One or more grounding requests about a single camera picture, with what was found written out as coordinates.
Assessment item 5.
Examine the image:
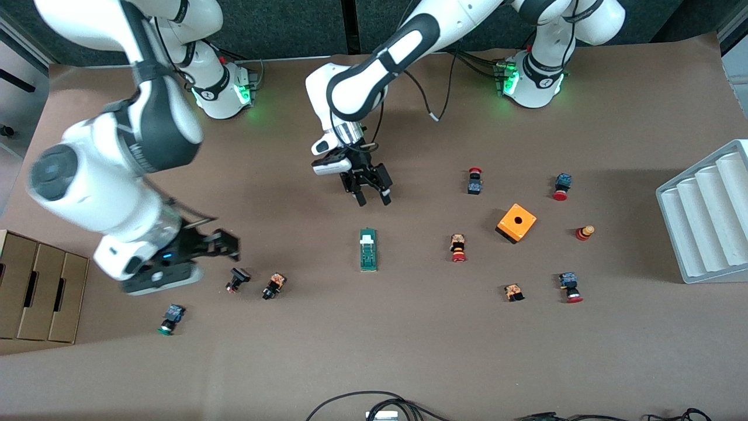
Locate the green load switch white slider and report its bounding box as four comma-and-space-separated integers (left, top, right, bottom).
359, 227, 378, 273

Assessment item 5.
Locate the black square pushbutton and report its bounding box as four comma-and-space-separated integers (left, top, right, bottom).
226, 267, 251, 294

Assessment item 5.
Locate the black selector with orange block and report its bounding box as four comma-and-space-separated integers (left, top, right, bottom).
262, 272, 287, 301

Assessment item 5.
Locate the green pushbutton with blue block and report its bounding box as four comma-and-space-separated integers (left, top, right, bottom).
157, 303, 186, 336

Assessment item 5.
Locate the brown cardboard box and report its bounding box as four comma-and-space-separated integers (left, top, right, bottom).
0, 230, 90, 344

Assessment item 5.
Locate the brown paper table cover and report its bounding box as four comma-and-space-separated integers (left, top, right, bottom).
0, 32, 748, 421

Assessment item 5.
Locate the red mushroom button blue block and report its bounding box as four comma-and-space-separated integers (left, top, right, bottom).
552, 172, 573, 202
558, 271, 584, 304

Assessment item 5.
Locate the grey ridged tray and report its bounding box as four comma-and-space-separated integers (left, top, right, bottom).
656, 139, 748, 285

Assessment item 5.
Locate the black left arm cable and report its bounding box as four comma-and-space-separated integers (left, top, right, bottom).
403, 64, 460, 123

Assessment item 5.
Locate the orange button enclosure box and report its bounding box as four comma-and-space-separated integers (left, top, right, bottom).
496, 203, 538, 245

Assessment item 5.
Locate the black vertical post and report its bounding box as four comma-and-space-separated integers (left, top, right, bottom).
342, 0, 361, 56

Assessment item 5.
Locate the right arm base cable bundle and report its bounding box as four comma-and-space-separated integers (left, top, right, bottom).
222, 50, 267, 93

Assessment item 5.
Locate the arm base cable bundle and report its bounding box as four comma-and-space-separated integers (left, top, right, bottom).
447, 50, 506, 84
222, 50, 267, 93

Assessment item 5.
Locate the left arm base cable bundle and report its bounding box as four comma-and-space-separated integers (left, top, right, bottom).
447, 50, 506, 84

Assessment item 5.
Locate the black looped cable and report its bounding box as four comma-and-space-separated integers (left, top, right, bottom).
305, 391, 451, 421

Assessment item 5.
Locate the black handle bar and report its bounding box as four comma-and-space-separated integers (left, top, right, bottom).
0, 68, 36, 94

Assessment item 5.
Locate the black cable bundle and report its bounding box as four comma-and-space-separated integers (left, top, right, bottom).
514, 408, 714, 421

